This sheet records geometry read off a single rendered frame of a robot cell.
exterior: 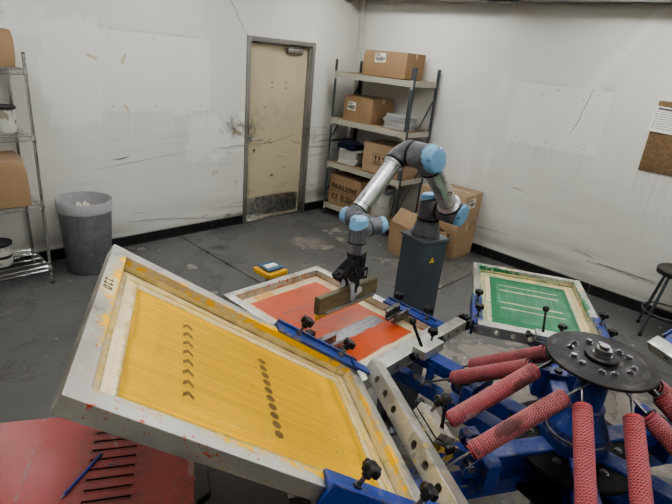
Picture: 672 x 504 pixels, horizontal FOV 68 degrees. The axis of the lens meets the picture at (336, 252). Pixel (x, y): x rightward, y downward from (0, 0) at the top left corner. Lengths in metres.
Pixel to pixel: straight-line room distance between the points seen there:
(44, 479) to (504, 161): 5.23
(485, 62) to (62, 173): 4.38
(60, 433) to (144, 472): 0.26
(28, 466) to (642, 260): 5.09
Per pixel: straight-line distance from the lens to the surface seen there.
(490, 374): 1.71
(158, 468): 1.33
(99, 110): 5.18
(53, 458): 1.42
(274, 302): 2.32
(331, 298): 2.02
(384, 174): 2.21
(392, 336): 2.15
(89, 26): 5.12
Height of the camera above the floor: 2.04
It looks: 22 degrees down
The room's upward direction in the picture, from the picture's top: 6 degrees clockwise
